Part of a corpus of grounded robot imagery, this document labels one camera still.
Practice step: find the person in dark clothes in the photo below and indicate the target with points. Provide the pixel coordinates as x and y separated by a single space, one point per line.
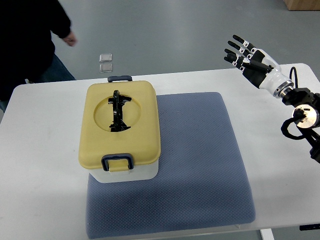
26 47

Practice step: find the yellow box lid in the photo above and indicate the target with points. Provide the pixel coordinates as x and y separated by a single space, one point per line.
120 126

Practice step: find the black clamp at table edge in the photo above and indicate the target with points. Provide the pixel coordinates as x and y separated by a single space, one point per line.
309 227

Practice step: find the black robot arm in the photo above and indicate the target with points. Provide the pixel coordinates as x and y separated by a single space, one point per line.
306 115

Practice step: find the white storage box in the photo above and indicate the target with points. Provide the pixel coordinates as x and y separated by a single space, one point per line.
139 172

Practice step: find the white table leg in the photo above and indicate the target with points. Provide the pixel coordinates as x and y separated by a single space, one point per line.
267 234

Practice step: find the blue grey cushion mat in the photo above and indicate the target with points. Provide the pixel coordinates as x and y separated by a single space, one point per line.
201 180

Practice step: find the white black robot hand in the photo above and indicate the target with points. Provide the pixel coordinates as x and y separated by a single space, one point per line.
259 68

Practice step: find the cardboard box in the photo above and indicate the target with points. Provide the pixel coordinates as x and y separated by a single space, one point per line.
302 5

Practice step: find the upper floor socket plate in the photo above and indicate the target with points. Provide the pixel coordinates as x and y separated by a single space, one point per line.
105 57

